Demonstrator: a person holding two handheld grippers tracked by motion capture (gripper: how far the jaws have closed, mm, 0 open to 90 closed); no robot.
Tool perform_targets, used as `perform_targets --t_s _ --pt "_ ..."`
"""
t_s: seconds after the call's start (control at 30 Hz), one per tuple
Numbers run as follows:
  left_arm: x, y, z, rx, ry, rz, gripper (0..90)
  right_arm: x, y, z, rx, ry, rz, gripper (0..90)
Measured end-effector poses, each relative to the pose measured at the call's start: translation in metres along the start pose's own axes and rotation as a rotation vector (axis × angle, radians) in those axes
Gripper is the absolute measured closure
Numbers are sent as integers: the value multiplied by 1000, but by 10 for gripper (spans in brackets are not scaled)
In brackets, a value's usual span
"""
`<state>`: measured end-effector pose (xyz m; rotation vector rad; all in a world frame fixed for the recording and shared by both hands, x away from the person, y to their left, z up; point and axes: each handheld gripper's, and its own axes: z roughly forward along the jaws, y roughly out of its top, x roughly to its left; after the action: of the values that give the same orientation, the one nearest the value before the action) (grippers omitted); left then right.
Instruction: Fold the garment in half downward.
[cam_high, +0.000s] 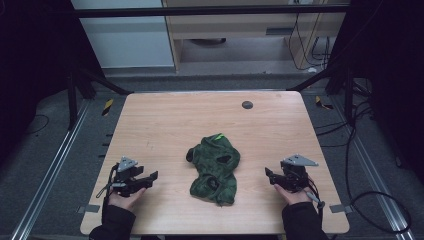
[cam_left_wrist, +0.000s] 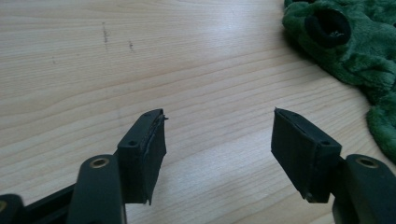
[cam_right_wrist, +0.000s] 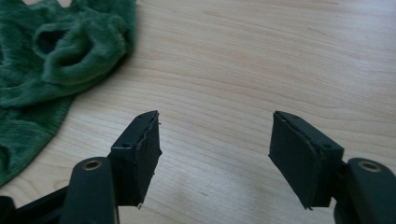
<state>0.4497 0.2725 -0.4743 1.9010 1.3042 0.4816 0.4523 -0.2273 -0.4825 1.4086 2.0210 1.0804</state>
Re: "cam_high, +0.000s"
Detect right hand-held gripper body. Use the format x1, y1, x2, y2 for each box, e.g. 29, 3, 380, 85
279, 153, 320, 194

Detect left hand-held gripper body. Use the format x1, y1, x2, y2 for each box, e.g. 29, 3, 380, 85
111, 155, 146, 198

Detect person's right hand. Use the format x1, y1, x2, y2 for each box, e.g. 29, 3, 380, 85
273, 183, 313, 206

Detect person's left hand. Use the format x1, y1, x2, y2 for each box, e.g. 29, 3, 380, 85
107, 186, 148, 212

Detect grey tape strip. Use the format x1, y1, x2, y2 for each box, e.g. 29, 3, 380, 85
329, 203, 354, 215
76, 203, 101, 215

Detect green crumpled garment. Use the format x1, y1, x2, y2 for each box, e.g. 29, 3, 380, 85
185, 133, 242, 207

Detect yellow black hazard tape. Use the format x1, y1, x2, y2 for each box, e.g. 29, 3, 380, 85
314, 95, 335, 111
101, 98, 115, 117

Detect white cabinet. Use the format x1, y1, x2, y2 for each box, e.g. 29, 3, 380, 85
70, 0, 176, 70

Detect black curtain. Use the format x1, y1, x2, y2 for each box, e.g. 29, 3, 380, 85
0, 0, 104, 168
328, 0, 424, 184

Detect light wooden desk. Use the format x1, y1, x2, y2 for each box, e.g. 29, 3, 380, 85
162, 0, 349, 73

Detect left hand-held gripper cable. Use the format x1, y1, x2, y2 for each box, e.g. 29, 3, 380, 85
95, 163, 120, 225

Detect hand-held gripper cable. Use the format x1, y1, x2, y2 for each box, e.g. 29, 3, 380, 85
301, 178, 326, 231
95, 163, 120, 225

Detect right hand-held gripper cable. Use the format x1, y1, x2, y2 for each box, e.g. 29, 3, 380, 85
301, 178, 326, 231

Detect black looped floor cable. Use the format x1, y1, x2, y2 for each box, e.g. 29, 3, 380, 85
314, 99, 413, 235

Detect aluminium floor rail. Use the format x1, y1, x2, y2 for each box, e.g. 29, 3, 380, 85
331, 98, 416, 240
9, 99, 93, 240

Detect thin black floor cable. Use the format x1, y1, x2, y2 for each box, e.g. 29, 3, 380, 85
25, 113, 51, 136

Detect black hanging cables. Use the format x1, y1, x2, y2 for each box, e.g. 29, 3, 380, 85
287, 12, 332, 72

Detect black metal frame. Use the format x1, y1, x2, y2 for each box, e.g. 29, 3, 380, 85
65, 4, 355, 132

